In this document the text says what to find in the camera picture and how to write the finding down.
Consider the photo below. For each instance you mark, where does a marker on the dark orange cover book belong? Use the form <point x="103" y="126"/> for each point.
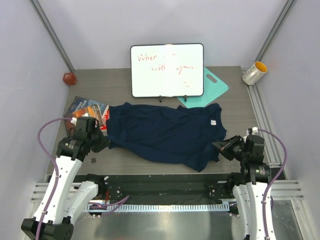
<point x="86" y="111"/>

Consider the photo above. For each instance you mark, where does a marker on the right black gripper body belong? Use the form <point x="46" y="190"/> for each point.
<point x="245" y="156"/>

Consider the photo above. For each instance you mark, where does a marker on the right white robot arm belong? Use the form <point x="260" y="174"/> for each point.
<point x="250" y="186"/>

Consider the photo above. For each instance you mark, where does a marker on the aluminium rail frame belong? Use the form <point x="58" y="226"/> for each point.
<point x="113" y="86"/>

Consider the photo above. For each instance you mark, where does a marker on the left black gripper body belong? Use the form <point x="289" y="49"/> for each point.
<point x="98" y="141"/>

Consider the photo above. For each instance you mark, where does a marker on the white whiteboard with red writing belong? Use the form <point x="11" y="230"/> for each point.
<point x="167" y="70"/>

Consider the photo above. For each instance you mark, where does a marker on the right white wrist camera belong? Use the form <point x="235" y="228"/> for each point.
<point x="252" y="131"/>

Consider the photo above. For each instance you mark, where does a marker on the red cube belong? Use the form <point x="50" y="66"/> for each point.
<point x="69" y="78"/>

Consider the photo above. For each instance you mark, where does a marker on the red paperback book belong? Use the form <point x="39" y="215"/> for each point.
<point x="104" y="118"/>

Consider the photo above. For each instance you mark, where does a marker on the blue nineteen eighty-four book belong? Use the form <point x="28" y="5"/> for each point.
<point x="81" y="102"/>

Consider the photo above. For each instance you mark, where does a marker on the dark blue t shirt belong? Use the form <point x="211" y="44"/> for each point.
<point x="167" y="135"/>

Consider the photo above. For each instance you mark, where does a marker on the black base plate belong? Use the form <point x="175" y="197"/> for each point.
<point x="161" y="189"/>

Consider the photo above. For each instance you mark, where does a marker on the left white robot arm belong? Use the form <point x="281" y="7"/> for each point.
<point x="58" y="212"/>

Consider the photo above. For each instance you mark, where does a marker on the white mug yellow inside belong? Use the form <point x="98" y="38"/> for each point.
<point x="254" y="73"/>

